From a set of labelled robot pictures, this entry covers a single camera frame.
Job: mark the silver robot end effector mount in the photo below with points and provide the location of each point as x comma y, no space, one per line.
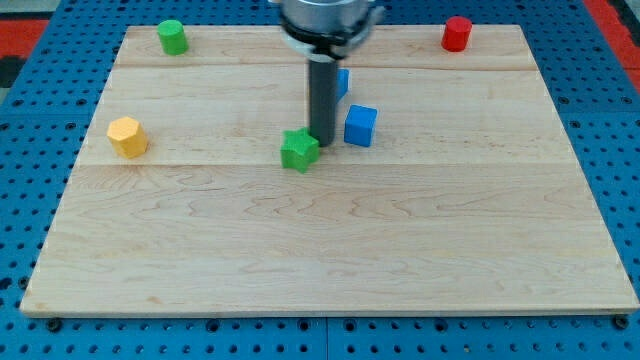
327,28

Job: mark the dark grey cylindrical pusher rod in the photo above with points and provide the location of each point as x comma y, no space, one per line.
322,99

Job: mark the green star block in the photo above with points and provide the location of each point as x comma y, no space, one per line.
298,150

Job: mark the blue block behind rod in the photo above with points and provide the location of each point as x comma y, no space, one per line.
343,83

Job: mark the blue cube block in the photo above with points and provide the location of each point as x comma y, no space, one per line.
359,126

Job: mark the red cylinder block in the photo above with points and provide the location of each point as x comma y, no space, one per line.
456,33

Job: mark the green cylinder block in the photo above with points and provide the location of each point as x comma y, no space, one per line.
172,37

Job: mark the light wooden board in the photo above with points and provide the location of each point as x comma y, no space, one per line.
469,202

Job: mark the yellow hexagonal block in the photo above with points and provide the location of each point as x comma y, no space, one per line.
127,137

